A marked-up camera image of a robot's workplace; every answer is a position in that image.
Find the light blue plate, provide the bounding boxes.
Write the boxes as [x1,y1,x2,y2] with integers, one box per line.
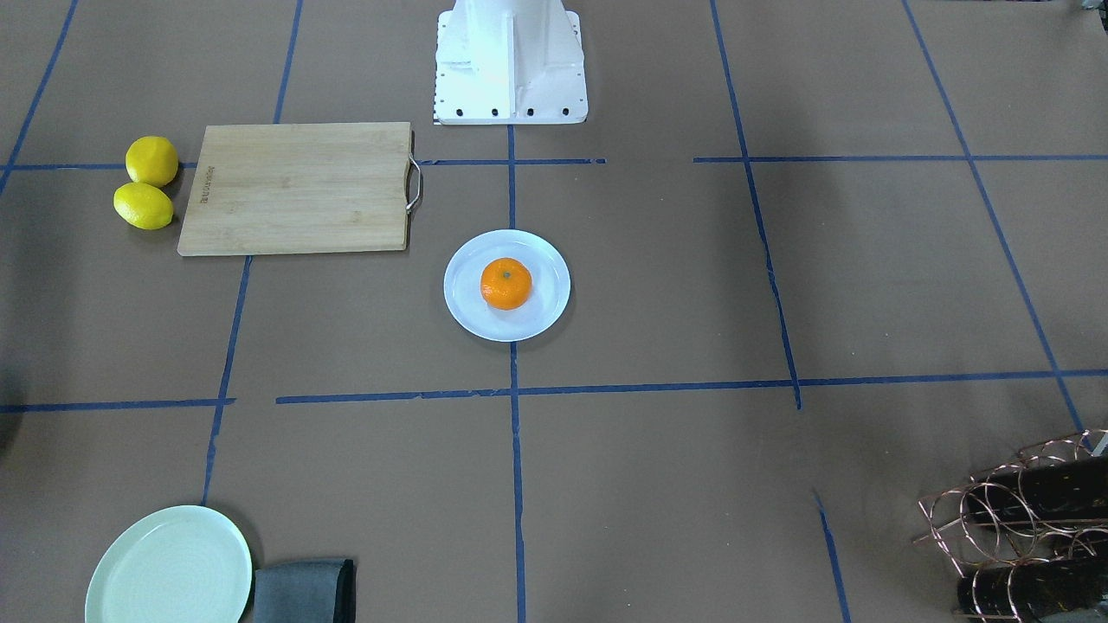
[443,229,571,343]

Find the orange fruit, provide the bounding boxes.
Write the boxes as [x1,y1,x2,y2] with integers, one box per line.
[480,257,533,312]

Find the mint green plate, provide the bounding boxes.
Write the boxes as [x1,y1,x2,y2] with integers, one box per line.
[84,505,254,622]

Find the wooden cutting board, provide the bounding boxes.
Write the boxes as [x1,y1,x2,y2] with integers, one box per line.
[177,122,422,257]

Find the dark grey folded cloth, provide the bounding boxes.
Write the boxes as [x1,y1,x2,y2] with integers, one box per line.
[253,556,357,622]

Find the yellow lemon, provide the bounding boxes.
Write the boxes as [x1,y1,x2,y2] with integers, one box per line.
[124,137,181,188]
[113,182,175,229]

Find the dark wine bottle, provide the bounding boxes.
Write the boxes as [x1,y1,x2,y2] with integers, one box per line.
[965,456,1107,530]
[957,556,1107,622]

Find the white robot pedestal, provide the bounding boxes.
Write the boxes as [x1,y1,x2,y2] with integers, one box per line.
[433,1,589,125]

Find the copper wire bottle rack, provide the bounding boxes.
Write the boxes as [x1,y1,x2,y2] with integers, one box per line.
[919,429,1107,622]

